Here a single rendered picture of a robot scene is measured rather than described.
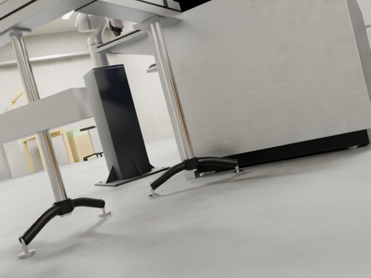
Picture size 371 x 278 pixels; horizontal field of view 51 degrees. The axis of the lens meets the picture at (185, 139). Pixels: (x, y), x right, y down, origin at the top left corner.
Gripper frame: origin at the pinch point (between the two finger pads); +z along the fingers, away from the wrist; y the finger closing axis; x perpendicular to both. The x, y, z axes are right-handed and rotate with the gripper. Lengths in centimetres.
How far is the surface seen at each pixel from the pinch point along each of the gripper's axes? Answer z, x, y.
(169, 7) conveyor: 4, -51, -25
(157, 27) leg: 13, -47, -34
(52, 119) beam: 47, -24, -92
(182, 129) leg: 64, -46, -34
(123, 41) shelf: 6.4, -9.9, -10.2
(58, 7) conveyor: 9, -40, -90
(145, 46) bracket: 11.7, -18.5, -2.4
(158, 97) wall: -15, 378, 652
